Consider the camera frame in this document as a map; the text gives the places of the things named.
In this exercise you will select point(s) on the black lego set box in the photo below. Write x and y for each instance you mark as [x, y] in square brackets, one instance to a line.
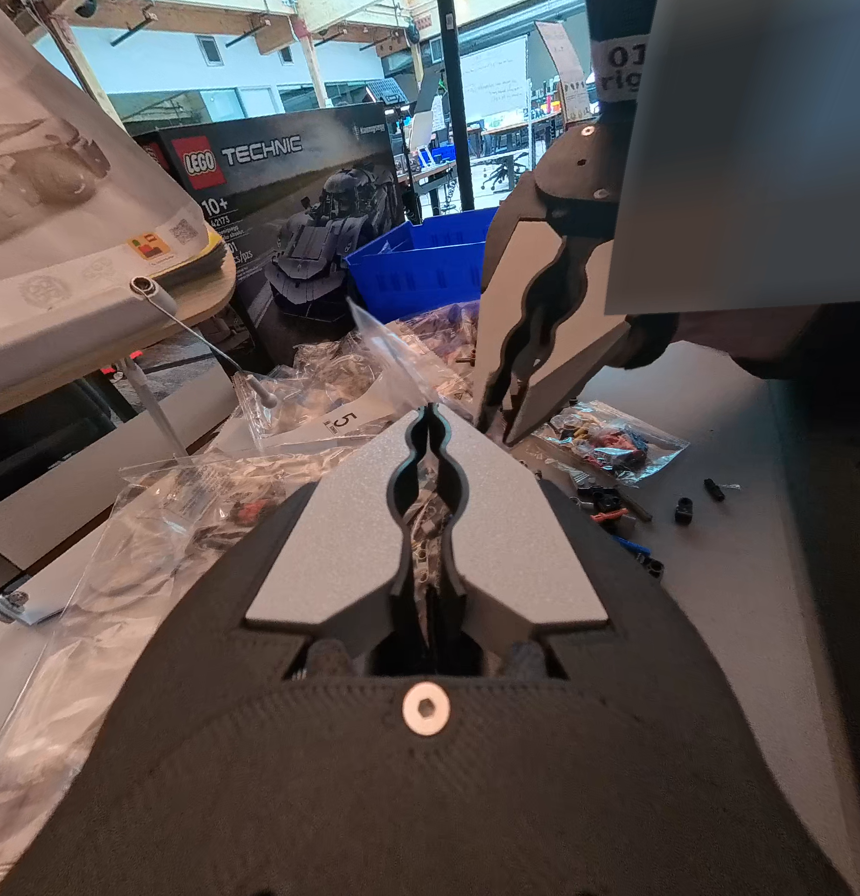
[276, 210]

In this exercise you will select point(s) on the person's right forearm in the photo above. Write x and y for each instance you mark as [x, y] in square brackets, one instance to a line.
[836, 343]

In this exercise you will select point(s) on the blue lego pin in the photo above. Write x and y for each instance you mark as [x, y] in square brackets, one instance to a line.
[631, 544]

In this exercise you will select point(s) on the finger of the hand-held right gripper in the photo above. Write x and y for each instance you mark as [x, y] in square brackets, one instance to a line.
[514, 280]
[584, 329]

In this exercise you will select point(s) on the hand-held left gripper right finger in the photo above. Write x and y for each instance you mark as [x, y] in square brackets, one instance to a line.
[535, 560]

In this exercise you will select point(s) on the lego instruction booklet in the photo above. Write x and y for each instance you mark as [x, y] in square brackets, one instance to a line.
[52, 175]

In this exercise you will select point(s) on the beige book stand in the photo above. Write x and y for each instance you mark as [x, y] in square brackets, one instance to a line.
[87, 336]

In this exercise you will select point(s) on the orange lego pin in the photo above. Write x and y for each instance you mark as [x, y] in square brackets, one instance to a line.
[610, 516]

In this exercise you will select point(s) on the clear bag of pieces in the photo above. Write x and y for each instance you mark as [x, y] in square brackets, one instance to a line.
[388, 357]

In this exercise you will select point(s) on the dark perforated panel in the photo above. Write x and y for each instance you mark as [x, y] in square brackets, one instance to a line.
[843, 560]

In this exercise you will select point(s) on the clear bag with white label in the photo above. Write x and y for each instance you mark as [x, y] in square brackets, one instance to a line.
[311, 413]

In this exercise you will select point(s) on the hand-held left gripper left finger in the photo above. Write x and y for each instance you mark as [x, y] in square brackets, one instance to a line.
[318, 560]

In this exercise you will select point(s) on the brown cardboard sheet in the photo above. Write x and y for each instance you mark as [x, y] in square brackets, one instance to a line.
[563, 70]

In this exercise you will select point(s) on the small black lego pin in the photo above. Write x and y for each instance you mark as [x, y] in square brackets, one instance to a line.
[684, 511]

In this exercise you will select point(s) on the black lego connector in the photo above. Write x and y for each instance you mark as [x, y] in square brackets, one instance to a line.
[655, 568]
[715, 488]
[601, 498]

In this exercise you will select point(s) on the blue plastic bin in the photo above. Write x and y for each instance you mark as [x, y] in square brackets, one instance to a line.
[416, 273]

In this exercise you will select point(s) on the person's right hand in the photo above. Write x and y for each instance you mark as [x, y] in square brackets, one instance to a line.
[717, 334]

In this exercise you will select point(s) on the dark grey long lego axle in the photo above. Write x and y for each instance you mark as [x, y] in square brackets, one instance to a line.
[636, 507]

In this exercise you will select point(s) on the black vertical post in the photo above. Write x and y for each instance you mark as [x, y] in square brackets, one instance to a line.
[456, 105]

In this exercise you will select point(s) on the clear bag of lego wheels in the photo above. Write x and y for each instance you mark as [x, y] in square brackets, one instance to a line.
[122, 560]

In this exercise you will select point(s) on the small clear bag coloured pins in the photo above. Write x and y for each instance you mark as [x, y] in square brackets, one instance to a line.
[612, 441]

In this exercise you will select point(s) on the whiteboard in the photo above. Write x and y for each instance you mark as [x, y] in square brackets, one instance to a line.
[493, 77]

